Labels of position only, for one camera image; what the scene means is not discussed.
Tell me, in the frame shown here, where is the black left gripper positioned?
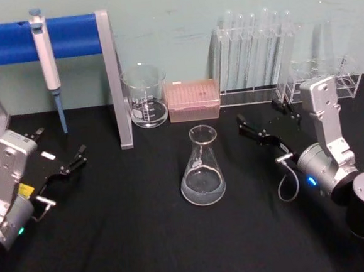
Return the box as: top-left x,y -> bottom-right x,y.
13,124 -> 92,203

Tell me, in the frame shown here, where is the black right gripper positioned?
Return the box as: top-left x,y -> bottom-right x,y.
235,95 -> 320,170

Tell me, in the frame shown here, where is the tall clear test tube rack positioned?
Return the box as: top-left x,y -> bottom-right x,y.
207,19 -> 304,109

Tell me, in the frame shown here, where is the clear glass test tube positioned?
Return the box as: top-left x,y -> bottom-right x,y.
274,9 -> 297,89
218,8 -> 241,93
231,13 -> 251,92
265,10 -> 287,89
241,13 -> 262,91
253,6 -> 277,90

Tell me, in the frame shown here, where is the pink pipette tip box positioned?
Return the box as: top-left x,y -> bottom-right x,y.
163,77 -> 223,124

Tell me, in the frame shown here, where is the white pipette with blue tip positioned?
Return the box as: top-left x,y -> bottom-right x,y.
27,6 -> 70,137

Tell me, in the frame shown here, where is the low clear acrylic rack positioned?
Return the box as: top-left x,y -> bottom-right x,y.
273,53 -> 364,106

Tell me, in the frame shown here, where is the clear glass conical flask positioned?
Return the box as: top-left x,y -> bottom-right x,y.
175,123 -> 228,209

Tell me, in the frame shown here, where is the clear glass beaker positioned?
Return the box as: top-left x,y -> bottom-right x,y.
118,60 -> 171,131

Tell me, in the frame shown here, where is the blue and grey pipette stand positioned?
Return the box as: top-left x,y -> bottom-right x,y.
0,7 -> 136,167

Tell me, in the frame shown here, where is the black table cloth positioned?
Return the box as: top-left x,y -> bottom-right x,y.
0,72 -> 364,272

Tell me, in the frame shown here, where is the right gripper thin dark cable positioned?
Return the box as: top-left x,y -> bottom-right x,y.
273,151 -> 302,204

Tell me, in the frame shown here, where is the gripper thin dark cable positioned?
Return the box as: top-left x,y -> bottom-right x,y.
30,193 -> 58,223
273,151 -> 302,204

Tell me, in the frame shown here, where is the left gripper thin dark cable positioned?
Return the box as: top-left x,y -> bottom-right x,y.
30,193 -> 58,223

